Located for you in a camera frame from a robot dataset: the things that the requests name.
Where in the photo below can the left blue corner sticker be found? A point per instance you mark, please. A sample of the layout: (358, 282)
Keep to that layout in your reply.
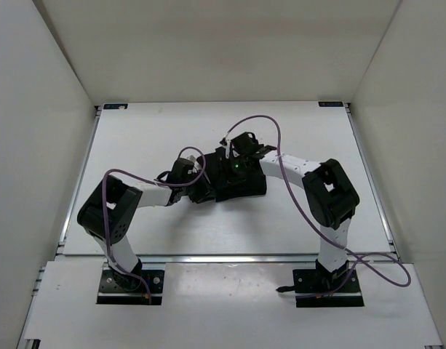
(115, 106)

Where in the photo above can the right blue corner sticker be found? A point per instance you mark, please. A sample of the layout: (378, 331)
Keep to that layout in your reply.
(330, 104)

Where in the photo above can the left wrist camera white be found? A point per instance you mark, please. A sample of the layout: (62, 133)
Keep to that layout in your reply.
(196, 164)

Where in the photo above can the blue corner sticker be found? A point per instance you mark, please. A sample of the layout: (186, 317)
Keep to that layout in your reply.
(330, 104)
(115, 106)

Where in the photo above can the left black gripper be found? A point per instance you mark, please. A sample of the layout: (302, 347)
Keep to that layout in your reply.
(204, 189)

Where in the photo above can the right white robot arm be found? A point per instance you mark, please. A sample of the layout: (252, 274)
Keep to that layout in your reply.
(331, 198)

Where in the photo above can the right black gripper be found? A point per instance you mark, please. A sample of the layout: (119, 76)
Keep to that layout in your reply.
(234, 158)

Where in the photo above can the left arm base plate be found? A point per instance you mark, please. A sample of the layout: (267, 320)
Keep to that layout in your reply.
(117, 289)

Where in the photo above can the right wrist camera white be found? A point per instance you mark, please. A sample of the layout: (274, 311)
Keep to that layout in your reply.
(226, 144)

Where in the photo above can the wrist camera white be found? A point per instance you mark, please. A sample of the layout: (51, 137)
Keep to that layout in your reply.
(226, 144)
(196, 164)

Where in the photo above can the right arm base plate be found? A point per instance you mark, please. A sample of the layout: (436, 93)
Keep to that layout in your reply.
(312, 292)

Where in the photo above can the black pleated skirt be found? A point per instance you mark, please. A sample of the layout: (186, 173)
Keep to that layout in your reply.
(218, 189)

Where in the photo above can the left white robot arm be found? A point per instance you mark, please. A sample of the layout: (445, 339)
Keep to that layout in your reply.
(107, 214)

